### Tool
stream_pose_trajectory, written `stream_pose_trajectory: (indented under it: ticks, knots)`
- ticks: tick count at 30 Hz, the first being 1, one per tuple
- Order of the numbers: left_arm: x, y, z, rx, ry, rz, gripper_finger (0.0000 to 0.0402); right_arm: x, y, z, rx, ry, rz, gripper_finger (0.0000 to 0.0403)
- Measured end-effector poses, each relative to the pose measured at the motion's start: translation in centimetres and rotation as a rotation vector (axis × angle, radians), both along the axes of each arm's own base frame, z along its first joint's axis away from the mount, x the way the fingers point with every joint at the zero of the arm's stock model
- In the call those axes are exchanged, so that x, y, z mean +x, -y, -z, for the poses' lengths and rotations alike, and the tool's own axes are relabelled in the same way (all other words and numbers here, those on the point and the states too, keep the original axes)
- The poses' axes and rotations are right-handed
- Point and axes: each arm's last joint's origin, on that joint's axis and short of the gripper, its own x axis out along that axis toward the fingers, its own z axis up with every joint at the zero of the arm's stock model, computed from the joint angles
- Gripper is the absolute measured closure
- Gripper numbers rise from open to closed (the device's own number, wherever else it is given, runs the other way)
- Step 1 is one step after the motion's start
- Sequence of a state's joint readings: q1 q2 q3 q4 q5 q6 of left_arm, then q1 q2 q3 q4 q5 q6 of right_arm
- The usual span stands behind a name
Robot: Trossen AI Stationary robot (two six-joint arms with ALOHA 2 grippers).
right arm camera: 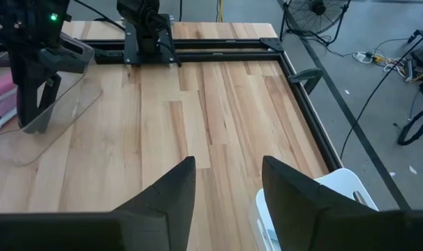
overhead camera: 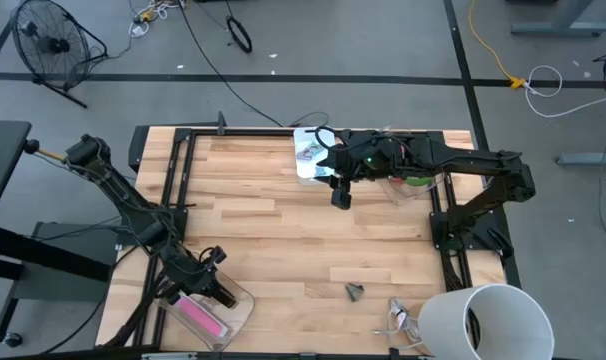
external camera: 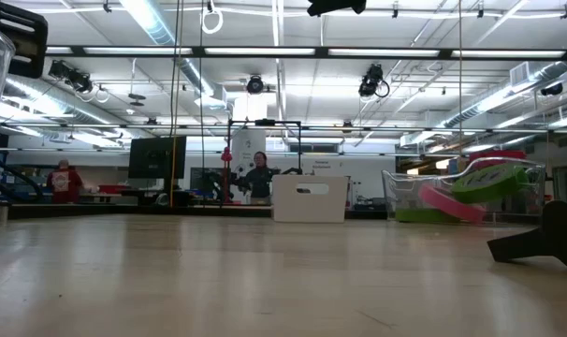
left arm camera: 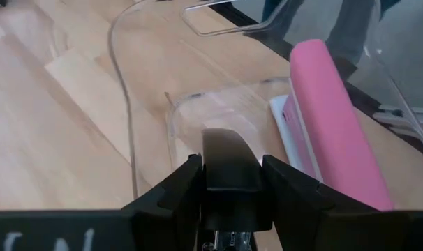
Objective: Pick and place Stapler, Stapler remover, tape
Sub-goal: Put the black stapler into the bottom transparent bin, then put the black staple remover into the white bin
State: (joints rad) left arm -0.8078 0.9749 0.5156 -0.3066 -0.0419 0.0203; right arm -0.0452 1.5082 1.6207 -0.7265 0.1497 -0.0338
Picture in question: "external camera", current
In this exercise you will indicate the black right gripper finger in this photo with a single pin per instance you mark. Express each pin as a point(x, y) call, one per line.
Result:
point(522, 245)

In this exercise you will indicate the green tape roll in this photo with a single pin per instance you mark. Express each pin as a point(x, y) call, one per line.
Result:
point(489, 185)

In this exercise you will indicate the red tape roll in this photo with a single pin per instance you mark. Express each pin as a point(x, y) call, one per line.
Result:
point(447, 203)

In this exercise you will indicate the red background object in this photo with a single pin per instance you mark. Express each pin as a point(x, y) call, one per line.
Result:
point(498, 154)

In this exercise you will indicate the person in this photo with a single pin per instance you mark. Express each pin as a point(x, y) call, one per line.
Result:
point(64, 182)
point(261, 182)

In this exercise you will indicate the small black ceiling device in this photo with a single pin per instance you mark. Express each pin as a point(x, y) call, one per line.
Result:
point(551, 89)

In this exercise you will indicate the red tray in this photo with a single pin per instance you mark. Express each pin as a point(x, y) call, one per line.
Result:
point(110, 188)

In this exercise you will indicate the large black monitor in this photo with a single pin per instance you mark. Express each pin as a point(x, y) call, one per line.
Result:
point(157, 156)

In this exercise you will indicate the black light bar beam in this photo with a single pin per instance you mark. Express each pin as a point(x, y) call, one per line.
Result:
point(199, 51)

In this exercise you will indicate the white plastic bin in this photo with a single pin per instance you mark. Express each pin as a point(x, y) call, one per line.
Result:
point(311, 208)

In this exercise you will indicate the small dark monitor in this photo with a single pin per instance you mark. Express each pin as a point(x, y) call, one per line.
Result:
point(207, 178)

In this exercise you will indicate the red stand object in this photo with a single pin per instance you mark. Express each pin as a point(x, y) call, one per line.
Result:
point(226, 155)

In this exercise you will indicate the black wedge-shaped object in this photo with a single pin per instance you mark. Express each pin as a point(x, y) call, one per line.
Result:
point(335, 5)

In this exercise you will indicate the silver ventilation duct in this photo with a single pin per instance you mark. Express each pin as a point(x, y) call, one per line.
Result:
point(545, 72)
point(152, 23)

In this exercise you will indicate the small white post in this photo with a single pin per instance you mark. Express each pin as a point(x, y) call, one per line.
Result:
point(3, 213)

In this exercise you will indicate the black aluminium table frame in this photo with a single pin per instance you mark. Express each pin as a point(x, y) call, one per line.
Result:
point(124, 211)

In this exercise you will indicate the black camera stand frame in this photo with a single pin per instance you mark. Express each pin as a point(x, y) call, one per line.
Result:
point(265, 122)

